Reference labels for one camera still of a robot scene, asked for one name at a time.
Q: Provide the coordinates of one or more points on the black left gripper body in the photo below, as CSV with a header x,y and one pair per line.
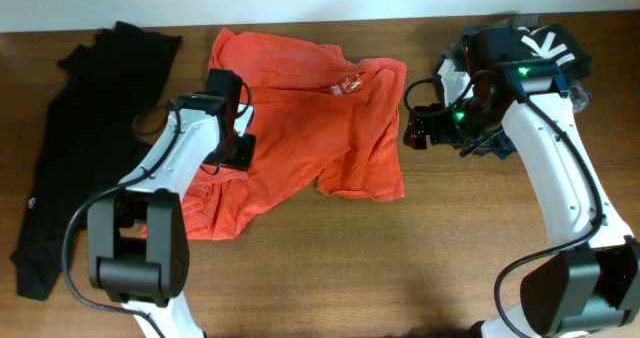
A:
x,y
235,152

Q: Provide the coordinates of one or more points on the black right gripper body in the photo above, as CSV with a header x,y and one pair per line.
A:
x,y
462,127

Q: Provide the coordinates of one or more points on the orange t-shirt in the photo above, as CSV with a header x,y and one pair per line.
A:
x,y
318,118

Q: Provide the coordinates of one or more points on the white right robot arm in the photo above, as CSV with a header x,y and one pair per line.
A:
x,y
521,83

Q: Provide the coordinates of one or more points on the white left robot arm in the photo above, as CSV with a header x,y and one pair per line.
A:
x,y
138,246

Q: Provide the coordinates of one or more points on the navy blue garment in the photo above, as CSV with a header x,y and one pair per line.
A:
x,y
500,145

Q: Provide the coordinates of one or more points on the grey patterned garment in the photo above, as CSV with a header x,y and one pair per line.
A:
x,y
579,96

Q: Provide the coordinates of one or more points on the black garment on left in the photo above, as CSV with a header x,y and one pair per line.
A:
x,y
88,143

